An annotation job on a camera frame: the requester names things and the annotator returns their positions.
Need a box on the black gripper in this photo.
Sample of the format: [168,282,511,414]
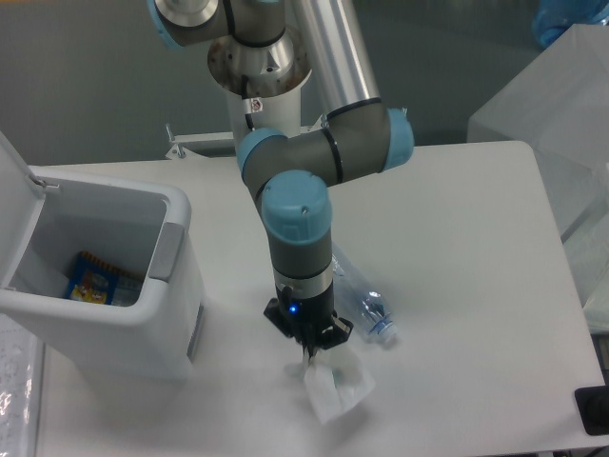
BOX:
[264,284,354,369]

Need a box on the white plastic wrapper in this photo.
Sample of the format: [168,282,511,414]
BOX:
[284,344,376,425]

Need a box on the crushed clear plastic bottle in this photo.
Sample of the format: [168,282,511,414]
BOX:
[331,242,397,347]

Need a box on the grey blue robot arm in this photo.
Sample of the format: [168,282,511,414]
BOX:
[148,1,414,356]

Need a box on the white trash can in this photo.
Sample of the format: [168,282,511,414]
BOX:
[1,140,204,379]

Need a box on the blue orange snack packet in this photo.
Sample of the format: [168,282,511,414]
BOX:
[64,250,144,308]

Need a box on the black device at edge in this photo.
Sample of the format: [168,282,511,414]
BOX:
[575,386,608,436]

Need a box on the translucent plastic box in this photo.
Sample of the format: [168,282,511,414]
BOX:
[467,25,608,306]

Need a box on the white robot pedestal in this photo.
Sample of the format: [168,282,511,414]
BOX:
[225,87,301,149]

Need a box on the white pedestal foot bracket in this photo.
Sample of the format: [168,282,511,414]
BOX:
[166,113,329,159]

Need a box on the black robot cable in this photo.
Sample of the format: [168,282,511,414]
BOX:
[240,74,261,132]

